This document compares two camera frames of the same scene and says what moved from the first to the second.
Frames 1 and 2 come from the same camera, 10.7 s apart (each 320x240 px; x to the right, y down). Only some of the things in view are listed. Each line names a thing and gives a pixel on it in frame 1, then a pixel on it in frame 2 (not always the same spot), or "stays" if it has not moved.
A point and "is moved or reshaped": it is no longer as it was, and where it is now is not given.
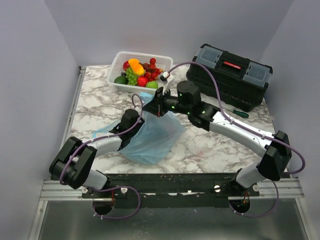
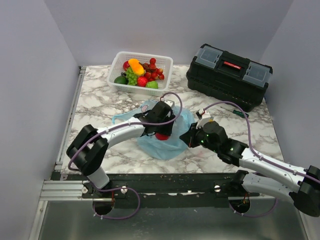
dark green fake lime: x=121 y=79 stays
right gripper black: x=156 y=106 → x=189 y=136
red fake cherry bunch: x=152 y=72 stays
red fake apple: x=126 y=65 stays
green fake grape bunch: x=131 y=78 stays
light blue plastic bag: x=160 y=133 is moved or reshaped
